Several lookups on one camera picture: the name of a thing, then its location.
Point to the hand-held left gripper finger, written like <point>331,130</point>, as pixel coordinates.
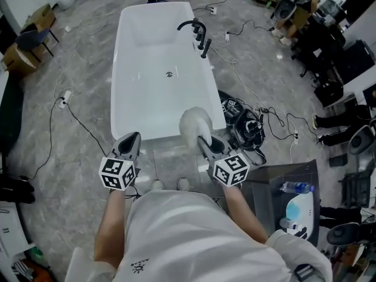
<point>117,147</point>
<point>138,151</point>

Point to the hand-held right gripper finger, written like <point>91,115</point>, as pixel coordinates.
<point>205,153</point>
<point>227,150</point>

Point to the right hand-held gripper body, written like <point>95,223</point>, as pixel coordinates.
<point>232,169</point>

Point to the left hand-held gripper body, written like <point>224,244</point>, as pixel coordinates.
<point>113,172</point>

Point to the white fluffy cleaning mitt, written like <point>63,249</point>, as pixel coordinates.
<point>191,125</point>

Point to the white bathtub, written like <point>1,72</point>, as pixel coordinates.
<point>152,98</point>

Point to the person's left forearm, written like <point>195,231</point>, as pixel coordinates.
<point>110,222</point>

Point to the person's right forearm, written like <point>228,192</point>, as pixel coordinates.
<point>241,210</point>

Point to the black gear bag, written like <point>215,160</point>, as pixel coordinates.
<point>246,128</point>

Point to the person's right white shoe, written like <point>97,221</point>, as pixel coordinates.
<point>183,184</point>

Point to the person's white shoe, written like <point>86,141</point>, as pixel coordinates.
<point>183,184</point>
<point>157,185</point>

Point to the person's left white shoe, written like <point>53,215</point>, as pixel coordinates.
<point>157,185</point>

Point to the dark small table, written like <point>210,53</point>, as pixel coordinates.
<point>264,192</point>

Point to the clear water bottle blue label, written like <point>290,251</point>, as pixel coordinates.
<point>296,187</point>

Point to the white power strip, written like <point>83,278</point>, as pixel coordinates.
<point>213,10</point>
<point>227,36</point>
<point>296,137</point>
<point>66,97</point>

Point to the small clear bottle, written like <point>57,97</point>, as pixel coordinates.
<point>289,223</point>

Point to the white and blue oval device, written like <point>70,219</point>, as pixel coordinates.
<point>305,204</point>

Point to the black hand shower wand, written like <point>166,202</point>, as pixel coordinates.
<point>206,48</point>

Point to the white board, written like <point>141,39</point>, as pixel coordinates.
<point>11,231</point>

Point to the brown cardboard box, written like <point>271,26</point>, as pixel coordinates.
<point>20,60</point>
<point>44,15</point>

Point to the dark padded chair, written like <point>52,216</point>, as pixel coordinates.
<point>30,38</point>

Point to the black equipment pile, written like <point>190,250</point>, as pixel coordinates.
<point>358,60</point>

